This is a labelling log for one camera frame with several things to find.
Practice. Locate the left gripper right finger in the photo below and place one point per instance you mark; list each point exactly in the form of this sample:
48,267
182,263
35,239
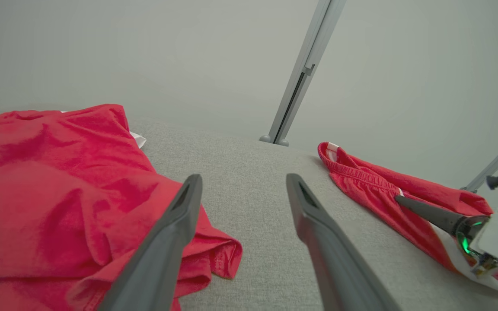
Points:
339,276

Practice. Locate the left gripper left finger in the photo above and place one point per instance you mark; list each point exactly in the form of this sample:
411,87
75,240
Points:
158,268

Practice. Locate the red white shorts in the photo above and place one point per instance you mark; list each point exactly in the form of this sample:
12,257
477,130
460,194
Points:
370,185

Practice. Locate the red white jersey shirt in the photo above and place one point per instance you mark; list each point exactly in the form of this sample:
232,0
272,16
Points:
59,194

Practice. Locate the grey partition post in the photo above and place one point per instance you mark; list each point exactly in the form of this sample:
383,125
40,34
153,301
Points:
305,69
497,162

